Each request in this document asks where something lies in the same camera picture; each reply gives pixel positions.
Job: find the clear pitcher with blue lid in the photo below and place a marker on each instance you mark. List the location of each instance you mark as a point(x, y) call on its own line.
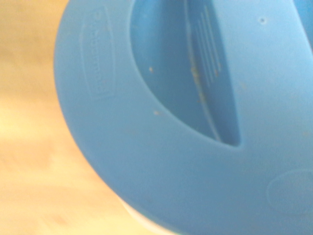
point(171, 171)

